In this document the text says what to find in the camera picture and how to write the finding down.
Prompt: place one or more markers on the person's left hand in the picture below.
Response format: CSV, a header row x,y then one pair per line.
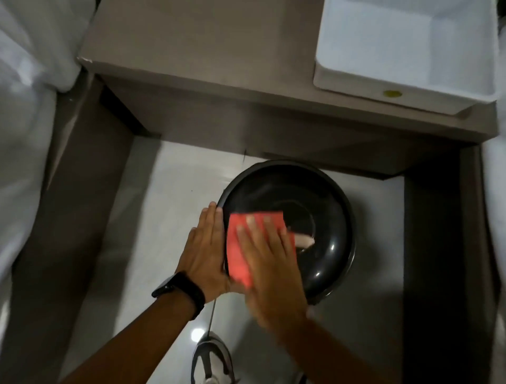
x,y
205,261

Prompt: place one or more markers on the person's left middle finger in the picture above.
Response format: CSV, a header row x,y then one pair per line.
x,y
212,225

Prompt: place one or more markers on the person's left forearm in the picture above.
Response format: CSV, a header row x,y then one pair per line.
x,y
134,340

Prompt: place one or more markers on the white and grey shoe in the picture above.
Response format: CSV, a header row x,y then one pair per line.
x,y
213,356

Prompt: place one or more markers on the person's right forearm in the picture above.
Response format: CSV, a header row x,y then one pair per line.
x,y
328,352

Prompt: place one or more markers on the person's left little finger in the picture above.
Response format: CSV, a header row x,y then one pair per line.
x,y
192,239

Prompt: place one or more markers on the white rectangular sink basin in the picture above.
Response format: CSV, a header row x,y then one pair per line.
x,y
395,43

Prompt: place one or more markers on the person's right little finger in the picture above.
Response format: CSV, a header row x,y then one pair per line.
x,y
304,241

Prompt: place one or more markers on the person's right middle finger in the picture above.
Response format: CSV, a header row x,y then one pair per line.
x,y
272,233

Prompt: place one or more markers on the person's right hand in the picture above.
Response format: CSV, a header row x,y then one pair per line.
x,y
272,277

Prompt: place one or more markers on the person's right thumb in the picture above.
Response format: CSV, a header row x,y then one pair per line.
x,y
243,247

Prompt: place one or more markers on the white fabric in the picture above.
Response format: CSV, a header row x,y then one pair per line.
x,y
496,186

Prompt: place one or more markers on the black wrist watch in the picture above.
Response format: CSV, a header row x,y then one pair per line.
x,y
184,290

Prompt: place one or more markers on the brown vanity cabinet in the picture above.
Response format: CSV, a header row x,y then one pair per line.
x,y
197,63

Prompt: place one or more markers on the red cleaning cloth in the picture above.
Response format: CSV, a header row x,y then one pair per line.
x,y
239,261

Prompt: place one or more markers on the black round trash bin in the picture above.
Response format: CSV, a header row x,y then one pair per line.
x,y
316,221

